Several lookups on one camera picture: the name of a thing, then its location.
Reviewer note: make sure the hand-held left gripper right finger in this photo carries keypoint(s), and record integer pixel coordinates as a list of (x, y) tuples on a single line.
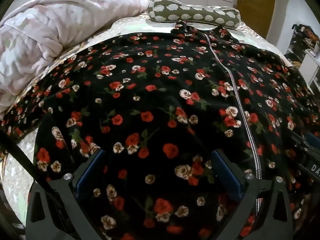
[(226, 177)]

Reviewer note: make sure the black floral zip garment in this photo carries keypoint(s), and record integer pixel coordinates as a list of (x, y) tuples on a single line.
[(160, 92)]

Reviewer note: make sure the white shelf unit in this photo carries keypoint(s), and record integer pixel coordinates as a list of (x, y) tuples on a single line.
[(308, 65)]

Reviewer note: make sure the wooden door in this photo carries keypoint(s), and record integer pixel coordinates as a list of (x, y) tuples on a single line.
[(255, 2)]

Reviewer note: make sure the green spotted bolster pillow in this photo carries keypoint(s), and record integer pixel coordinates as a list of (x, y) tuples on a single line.
[(195, 15)]

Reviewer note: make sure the geometric patterned bed sheet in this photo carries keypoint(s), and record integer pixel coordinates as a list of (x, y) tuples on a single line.
[(72, 51)]

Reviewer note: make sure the pink fleece blanket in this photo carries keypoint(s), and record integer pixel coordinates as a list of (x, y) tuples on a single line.
[(37, 42)]

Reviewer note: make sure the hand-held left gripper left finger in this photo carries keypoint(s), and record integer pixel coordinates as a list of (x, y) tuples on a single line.
[(90, 171)]

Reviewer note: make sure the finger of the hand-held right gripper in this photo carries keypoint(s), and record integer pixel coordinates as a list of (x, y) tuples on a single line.
[(308, 140)]

